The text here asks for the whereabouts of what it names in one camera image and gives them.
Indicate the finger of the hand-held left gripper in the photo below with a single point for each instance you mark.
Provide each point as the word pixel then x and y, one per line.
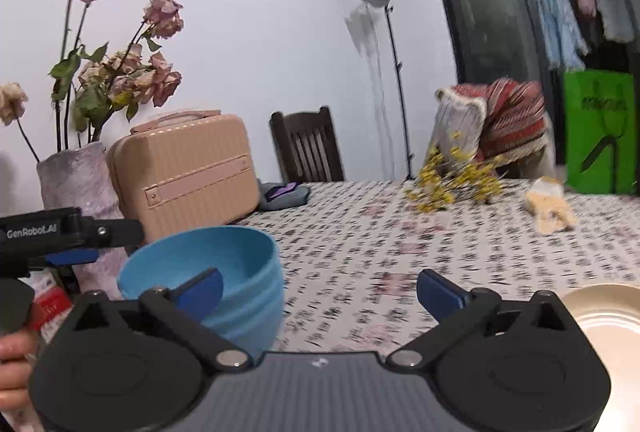
pixel 112 233
pixel 72 257

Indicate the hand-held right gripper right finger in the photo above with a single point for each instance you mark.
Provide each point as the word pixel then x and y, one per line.
pixel 440 294

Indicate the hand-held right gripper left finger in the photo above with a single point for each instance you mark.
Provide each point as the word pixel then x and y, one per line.
pixel 200 294

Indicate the blue bowl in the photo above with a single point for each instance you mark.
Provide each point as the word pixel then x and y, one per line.
pixel 200 252
pixel 267 284
pixel 250 337

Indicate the cream plate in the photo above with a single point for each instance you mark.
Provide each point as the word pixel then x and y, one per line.
pixel 610 327

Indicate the person's left hand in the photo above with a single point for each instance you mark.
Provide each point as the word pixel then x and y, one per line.
pixel 15 362

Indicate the red white packet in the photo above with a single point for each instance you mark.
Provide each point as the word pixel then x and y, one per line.
pixel 50 307

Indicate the pale purple textured vase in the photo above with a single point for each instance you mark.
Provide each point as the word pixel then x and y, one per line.
pixel 75 182

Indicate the pink ribbed suitcase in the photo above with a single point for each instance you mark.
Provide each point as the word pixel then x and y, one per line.
pixel 190 172

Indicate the yellow flower branches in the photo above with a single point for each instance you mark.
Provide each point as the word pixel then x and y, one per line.
pixel 440 187

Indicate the grey purple pouch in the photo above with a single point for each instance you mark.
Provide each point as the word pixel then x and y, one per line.
pixel 290 197

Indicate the yellow dotted work glove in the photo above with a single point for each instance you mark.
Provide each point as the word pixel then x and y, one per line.
pixel 547 207

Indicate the beige chair cover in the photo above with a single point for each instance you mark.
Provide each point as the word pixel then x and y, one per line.
pixel 542 157

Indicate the red patterned blanket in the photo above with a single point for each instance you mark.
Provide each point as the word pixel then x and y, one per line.
pixel 510 112

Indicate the dark wooden chair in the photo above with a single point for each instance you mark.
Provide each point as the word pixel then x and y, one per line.
pixel 300 122

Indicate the black light stand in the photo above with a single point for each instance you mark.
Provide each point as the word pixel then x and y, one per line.
pixel 397 72

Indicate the green paper bag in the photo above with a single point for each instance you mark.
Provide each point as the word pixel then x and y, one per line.
pixel 600 127

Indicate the light blue hanging garment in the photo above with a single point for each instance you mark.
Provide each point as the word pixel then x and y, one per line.
pixel 557 22

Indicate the white hanging garment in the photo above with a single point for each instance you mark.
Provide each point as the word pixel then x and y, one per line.
pixel 615 12

